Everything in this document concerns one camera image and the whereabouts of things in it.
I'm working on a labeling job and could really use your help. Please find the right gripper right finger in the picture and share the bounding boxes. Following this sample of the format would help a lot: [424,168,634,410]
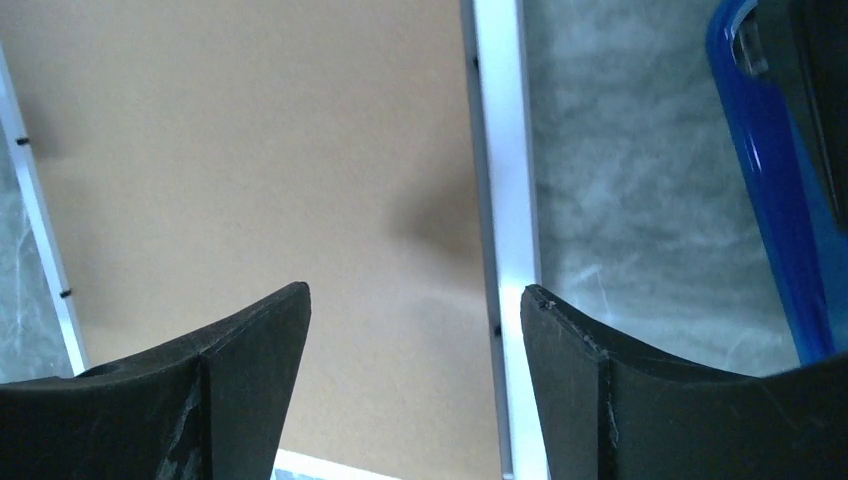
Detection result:
[521,285,847,479]

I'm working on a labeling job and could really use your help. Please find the white picture frame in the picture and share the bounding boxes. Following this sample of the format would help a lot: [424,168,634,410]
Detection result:
[0,0,551,480]

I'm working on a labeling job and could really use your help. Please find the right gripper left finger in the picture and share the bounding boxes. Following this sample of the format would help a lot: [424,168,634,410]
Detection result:
[1,282,311,479]

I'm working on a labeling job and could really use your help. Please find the brown backing board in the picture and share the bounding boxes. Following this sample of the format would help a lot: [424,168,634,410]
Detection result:
[0,0,503,480]

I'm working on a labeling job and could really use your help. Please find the blue stapler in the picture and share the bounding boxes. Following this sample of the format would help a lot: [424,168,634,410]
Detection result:
[705,1,847,365]

